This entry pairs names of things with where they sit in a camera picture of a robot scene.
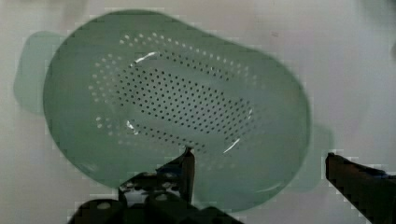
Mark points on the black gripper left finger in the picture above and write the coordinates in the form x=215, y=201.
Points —
x=161, y=197

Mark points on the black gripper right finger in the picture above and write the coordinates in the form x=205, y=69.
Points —
x=371, y=191

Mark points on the green oval plastic strainer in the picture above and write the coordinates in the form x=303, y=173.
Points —
x=132, y=90

